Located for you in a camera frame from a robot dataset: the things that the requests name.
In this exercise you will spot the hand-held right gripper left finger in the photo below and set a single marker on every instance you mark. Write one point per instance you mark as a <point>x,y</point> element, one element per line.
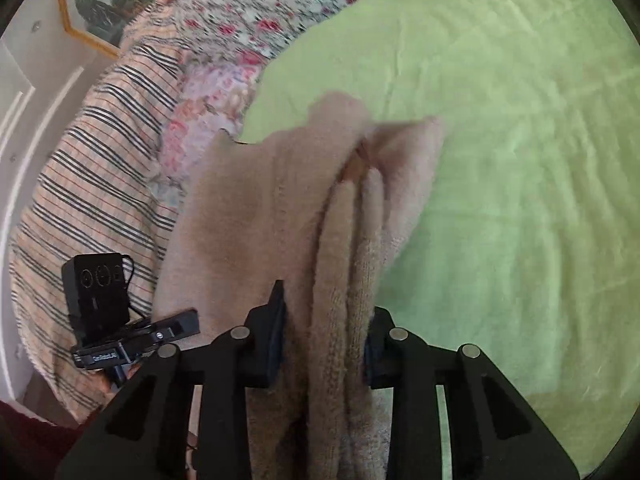
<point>272,340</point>

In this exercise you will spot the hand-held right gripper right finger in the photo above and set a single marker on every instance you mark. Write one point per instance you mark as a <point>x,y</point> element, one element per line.
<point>380,360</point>

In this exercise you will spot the red floral white quilt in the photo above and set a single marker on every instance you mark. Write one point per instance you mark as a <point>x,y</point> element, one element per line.
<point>240,10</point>

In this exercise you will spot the plaid striped blanket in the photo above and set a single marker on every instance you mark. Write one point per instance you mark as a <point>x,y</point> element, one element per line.
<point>90,160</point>

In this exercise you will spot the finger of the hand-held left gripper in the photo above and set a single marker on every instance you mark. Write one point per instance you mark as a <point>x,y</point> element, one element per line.
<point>175,324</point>

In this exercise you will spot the pastel floral pillow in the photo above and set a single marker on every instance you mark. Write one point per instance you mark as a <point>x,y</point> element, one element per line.
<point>200,105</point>

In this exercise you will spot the dark red cloth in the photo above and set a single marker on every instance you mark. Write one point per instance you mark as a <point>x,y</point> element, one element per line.
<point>30,445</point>

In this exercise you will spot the light green bed sheet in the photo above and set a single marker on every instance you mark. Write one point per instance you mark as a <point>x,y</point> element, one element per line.
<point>500,135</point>

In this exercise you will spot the beige knit sweater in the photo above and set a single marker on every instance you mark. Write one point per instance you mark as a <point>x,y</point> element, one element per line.
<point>250,220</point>

